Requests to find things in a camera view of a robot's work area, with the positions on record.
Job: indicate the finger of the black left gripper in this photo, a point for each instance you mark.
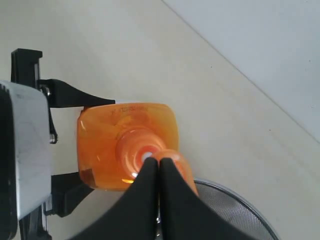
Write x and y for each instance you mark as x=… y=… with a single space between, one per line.
x=62 y=95
x=67 y=192

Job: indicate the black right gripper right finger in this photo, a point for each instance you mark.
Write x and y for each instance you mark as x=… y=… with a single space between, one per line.
x=184 y=216

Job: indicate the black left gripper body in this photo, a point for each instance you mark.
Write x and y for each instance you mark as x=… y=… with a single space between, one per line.
x=27 y=67

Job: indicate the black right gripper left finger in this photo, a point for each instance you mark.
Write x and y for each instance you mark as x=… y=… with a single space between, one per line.
x=133 y=216

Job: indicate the orange pump soap bottle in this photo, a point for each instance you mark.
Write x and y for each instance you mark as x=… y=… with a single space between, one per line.
x=113 y=141

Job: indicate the steel mesh strainer bowl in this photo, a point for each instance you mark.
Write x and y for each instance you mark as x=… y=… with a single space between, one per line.
x=232 y=208

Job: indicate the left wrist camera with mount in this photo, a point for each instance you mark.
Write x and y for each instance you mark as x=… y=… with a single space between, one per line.
x=8 y=205

